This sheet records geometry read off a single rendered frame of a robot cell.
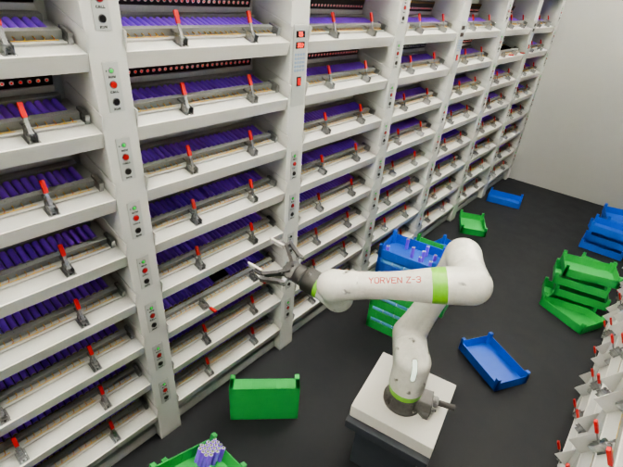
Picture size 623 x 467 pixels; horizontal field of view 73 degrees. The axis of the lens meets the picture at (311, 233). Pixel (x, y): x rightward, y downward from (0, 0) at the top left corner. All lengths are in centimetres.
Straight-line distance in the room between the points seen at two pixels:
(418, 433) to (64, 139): 144
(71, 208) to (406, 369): 115
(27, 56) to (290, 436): 164
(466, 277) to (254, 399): 107
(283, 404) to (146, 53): 145
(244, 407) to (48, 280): 101
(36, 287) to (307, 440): 123
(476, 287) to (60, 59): 123
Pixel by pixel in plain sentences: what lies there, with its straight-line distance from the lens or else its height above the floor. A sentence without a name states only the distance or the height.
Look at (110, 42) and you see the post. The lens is 123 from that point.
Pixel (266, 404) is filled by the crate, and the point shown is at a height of 10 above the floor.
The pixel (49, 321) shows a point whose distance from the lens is 151.
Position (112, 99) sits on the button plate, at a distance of 124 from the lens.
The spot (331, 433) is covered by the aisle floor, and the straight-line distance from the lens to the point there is 203.
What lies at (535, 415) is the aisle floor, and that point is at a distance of 240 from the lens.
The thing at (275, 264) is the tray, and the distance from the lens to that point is 197.
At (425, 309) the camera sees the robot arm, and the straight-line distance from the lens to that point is 159.
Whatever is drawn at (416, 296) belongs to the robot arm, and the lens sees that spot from 133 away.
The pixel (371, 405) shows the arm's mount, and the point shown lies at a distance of 172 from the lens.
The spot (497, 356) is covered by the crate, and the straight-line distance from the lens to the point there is 259.
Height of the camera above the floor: 168
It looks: 30 degrees down
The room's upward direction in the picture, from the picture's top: 4 degrees clockwise
